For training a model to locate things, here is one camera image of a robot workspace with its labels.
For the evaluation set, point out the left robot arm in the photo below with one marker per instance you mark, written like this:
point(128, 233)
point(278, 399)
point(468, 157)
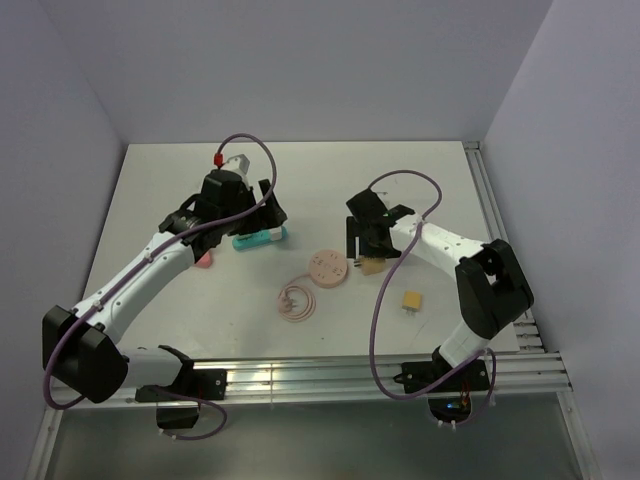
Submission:
point(80, 345)

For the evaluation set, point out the aluminium rail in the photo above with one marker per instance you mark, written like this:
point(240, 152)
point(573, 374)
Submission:
point(344, 379)
point(526, 330)

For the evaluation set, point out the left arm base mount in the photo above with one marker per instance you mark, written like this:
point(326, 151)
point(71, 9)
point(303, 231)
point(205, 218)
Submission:
point(181, 405)

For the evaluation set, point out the teal triangular power strip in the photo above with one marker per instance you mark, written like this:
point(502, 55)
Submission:
point(247, 242)

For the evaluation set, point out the beige plug adapter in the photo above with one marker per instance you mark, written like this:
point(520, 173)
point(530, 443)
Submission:
point(370, 266)

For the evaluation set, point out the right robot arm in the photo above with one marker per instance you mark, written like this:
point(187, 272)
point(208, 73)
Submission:
point(491, 286)

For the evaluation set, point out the white plug adapter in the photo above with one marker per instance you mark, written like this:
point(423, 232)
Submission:
point(277, 234)

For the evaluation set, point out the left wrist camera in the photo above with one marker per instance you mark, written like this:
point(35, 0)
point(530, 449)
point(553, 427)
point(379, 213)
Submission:
point(238, 164)

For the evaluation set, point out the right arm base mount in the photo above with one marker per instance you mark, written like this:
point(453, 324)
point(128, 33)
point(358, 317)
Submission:
point(465, 392)

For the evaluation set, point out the pink round power strip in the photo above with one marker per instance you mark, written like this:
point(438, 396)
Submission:
point(327, 269)

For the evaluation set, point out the aluminium front rail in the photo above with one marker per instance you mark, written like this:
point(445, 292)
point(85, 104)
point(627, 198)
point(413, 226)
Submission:
point(344, 379)

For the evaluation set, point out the orange plug adapter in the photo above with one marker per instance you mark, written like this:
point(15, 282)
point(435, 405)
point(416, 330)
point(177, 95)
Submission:
point(412, 302)

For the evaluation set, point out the aluminium right rail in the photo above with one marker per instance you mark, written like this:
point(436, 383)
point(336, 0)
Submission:
point(526, 330)

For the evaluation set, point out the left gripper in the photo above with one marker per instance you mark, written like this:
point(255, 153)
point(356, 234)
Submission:
point(271, 215)

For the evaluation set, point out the pink triangular power strip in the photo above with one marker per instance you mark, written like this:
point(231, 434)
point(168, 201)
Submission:
point(205, 262)

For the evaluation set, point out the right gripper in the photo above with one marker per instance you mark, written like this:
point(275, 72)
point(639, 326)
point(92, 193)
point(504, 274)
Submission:
point(356, 230)

